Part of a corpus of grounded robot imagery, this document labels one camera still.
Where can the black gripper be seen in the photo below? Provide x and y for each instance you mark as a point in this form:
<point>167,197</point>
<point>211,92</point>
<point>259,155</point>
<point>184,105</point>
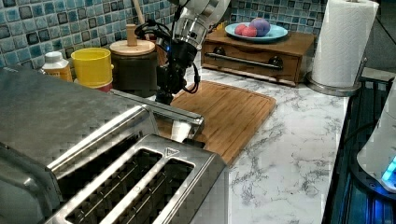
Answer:
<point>170,77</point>

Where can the glass oven door with handle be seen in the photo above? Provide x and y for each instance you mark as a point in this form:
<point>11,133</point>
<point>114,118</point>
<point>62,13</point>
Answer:
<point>184,124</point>

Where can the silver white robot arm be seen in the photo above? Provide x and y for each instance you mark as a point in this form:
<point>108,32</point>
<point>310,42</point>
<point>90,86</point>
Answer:
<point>193,20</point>

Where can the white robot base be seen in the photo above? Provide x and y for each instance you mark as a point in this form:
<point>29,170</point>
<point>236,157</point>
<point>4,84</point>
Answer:
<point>377,157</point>

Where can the stainless steel toaster oven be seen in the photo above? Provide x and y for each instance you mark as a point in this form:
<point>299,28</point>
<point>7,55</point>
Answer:
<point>56,138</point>

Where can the brown wooden utensil cup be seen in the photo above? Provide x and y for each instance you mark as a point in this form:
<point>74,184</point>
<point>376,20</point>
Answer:
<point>161,54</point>

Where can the black canister with wooden lid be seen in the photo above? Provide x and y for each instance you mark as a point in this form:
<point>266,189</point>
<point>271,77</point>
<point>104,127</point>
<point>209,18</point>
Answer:
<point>135,62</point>

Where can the red cup under yellow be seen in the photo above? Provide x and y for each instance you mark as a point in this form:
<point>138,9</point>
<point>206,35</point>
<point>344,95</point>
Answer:
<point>105,88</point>

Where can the bamboo cutting board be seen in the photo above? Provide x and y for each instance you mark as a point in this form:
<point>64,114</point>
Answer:
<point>231,116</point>

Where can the yellow plastic cup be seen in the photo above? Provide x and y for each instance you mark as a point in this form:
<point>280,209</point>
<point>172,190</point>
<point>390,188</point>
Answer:
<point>93,66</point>

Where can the stainless steel two-slot toaster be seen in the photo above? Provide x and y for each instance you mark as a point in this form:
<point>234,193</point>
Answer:
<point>156,181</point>

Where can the yellow cereal box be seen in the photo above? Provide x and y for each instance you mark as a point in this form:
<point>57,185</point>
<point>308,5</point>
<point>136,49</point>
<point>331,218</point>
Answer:
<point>220,26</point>

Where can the pink toy fruit left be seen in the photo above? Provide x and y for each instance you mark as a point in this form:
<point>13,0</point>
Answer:
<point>239,29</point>

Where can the pink toy fruit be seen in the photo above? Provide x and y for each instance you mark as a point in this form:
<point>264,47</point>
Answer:
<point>239,29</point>
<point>249,32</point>

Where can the pink toy fruit right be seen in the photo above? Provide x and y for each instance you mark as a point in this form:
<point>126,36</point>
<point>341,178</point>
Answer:
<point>249,32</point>

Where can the white cap spice bottle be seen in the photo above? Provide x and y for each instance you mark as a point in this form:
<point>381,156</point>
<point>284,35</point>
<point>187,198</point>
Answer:
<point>57,66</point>

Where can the purple toy fruit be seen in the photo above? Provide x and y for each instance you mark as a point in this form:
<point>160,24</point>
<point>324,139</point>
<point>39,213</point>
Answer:
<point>261,25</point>

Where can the light blue plate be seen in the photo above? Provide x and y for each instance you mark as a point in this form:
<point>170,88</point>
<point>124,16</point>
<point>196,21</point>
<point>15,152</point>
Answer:
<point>275,33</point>

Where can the wooden drawer box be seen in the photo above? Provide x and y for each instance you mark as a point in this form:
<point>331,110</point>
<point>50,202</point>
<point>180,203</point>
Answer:
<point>286,60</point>

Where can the metal paper towel holder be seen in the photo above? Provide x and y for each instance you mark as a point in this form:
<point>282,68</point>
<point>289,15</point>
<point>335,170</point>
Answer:
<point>337,91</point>

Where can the white paper towel roll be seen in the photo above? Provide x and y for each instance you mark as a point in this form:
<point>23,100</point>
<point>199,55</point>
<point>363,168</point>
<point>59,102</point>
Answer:
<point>342,41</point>

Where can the wooden spoon handle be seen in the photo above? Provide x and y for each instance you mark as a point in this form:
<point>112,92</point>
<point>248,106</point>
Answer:
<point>139,15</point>

